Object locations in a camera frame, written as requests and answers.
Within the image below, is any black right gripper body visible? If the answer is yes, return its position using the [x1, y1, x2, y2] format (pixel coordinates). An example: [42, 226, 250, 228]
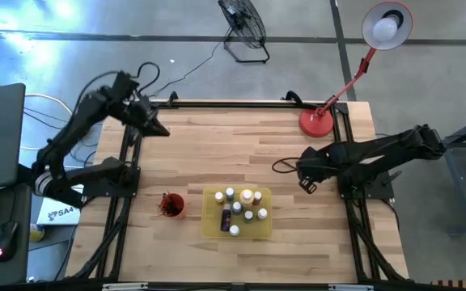
[297, 145, 337, 183]

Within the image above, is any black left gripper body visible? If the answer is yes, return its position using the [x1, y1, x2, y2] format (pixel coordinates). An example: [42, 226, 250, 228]
[124, 99, 158, 131]

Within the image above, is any large yellow paint bottle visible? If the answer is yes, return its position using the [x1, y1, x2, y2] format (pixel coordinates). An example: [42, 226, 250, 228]
[239, 188, 255, 205]

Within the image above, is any orange plastic cup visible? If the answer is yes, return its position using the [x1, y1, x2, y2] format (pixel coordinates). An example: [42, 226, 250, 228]
[159, 192, 187, 219]

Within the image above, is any red desk lamp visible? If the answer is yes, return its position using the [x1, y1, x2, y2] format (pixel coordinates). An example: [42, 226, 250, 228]
[299, 1, 414, 137]

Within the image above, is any yellow translucent plastic bin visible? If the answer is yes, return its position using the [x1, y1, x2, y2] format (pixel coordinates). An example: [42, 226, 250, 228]
[200, 186, 274, 240]

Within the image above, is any white printed box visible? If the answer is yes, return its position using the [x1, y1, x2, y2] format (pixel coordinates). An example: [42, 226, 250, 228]
[36, 196, 83, 226]

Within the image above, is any black floor fan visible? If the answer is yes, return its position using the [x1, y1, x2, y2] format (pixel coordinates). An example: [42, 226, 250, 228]
[218, 0, 271, 65]

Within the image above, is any yellow round object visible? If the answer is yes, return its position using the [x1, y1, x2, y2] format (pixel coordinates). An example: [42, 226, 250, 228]
[29, 224, 46, 243]

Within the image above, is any dark grey side desk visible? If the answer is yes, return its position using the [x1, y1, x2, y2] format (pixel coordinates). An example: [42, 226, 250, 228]
[0, 182, 34, 286]

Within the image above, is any black tan striped object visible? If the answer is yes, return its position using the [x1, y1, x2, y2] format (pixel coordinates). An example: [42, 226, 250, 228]
[430, 279, 466, 291]

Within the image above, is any black computer mouse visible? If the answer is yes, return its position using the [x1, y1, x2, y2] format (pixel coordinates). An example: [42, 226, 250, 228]
[0, 221, 19, 263]

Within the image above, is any black fan cable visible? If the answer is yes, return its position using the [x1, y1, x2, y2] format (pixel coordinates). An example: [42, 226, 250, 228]
[151, 40, 228, 98]

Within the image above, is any yellow power cable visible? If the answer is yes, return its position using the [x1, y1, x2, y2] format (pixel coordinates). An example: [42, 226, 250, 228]
[0, 64, 76, 151]

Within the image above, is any white metal bracket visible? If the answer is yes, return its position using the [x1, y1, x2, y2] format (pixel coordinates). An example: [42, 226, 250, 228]
[328, 284, 375, 291]
[102, 282, 149, 291]

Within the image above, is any black table edge rail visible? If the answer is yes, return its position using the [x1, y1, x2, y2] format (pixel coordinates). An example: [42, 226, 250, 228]
[0, 278, 466, 291]

